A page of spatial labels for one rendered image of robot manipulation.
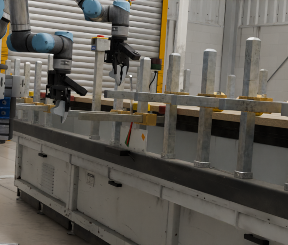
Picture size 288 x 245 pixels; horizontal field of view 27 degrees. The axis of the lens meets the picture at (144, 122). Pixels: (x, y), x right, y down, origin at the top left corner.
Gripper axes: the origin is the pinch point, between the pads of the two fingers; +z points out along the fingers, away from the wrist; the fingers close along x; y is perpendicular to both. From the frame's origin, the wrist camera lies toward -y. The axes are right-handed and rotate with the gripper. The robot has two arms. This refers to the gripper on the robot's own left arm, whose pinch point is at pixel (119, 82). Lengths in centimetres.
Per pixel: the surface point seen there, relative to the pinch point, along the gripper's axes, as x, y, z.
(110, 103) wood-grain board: -45, 51, 11
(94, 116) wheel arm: 16.5, -2.9, 14.7
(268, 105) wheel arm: 43, -100, 4
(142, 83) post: -6.5, -7.1, -0.3
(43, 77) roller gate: -486, 667, -8
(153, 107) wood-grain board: -27.9, 4.0, 10.1
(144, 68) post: -7.1, -7.4, -6.9
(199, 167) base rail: 11, -54, 29
